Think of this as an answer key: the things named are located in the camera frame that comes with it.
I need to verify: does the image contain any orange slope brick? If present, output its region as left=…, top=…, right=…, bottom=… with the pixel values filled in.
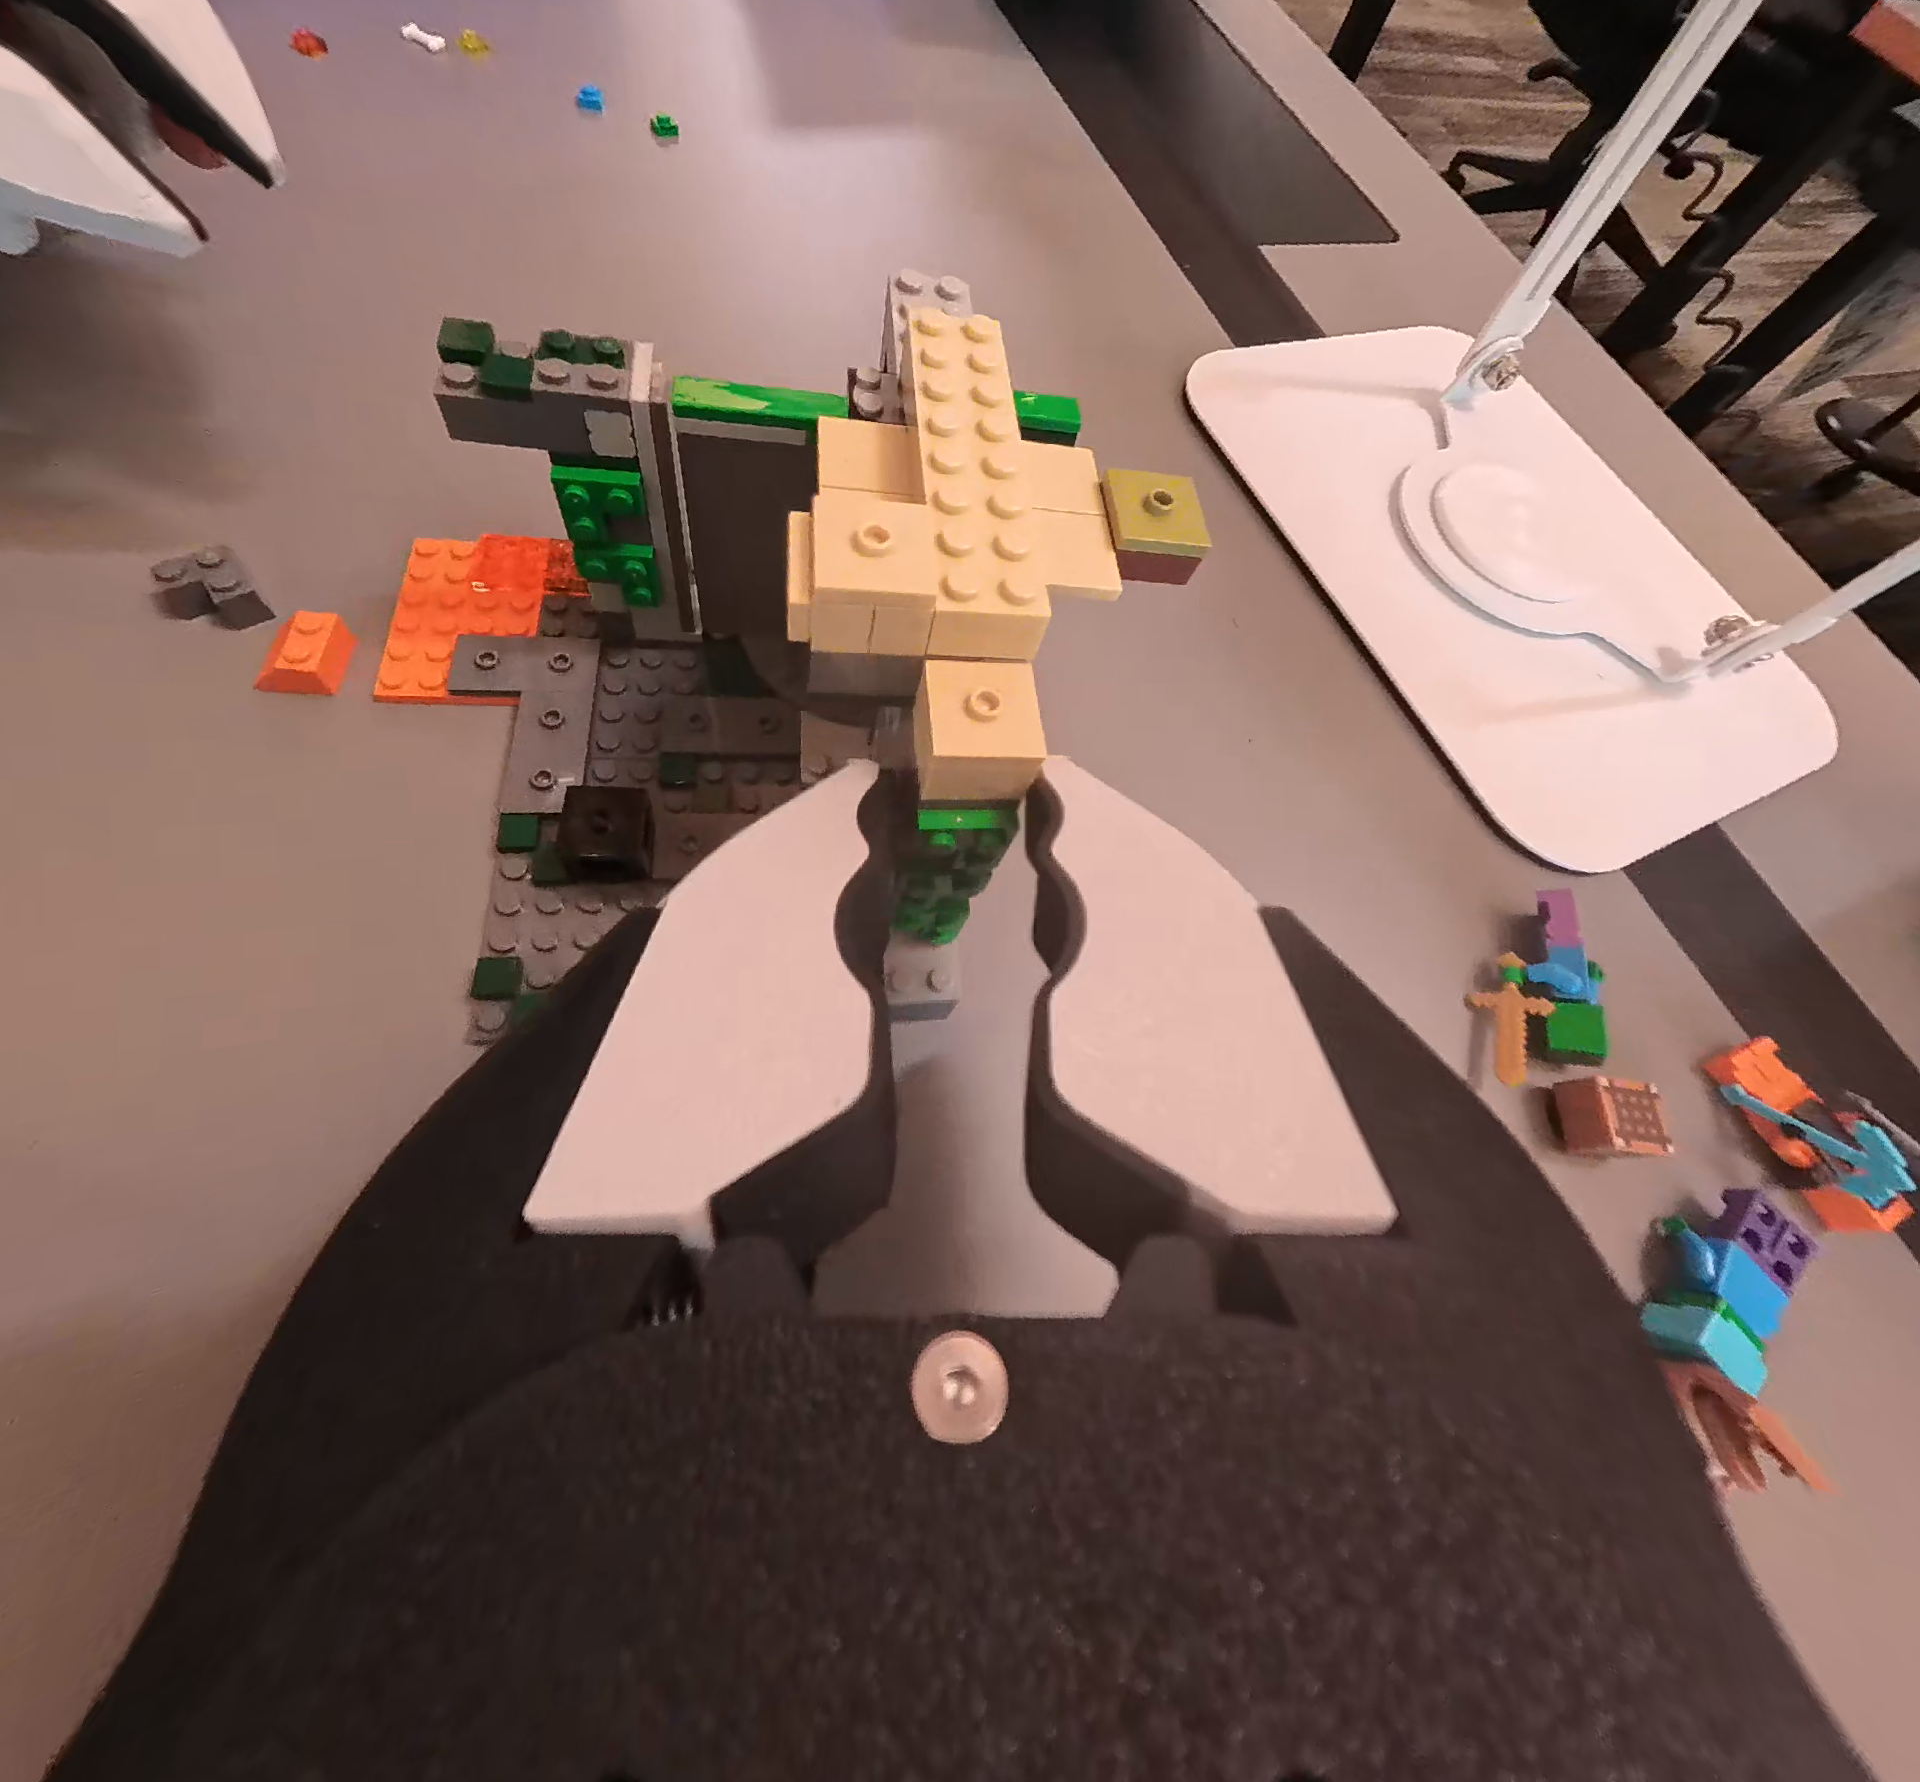
left=253, top=607, right=361, bottom=699

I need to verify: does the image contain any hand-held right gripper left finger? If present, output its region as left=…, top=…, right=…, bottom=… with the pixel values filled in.
left=524, top=762, right=902, bottom=1237

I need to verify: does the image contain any pile of small brick figures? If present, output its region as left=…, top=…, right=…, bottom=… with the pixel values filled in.
left=1468, top=889, right=1920, bottom=1500

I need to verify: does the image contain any white book stand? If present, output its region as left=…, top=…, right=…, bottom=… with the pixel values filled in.
left=1187, top=0, right=1920, bottom=875

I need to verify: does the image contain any brown top office desk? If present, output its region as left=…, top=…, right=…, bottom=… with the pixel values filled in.
left=1665, top=0, right=1920, bottom=436

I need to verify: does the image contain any black office chair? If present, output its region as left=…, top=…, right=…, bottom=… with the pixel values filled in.
left=1815, top=395, right=1920, bottom=502
left=1447, top=0, right=1763, bottom=316

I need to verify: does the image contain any small grey brick piece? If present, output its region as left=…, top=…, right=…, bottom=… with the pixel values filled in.
left=152, top=544, right=278, bottom=632

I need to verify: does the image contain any brick building model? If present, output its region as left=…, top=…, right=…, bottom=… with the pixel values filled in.
left=435, top=270, right=1213, bottom=1049

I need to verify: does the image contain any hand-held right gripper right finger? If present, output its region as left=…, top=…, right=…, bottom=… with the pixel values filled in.
left=1028, top=759, right=1400, bottom=1237

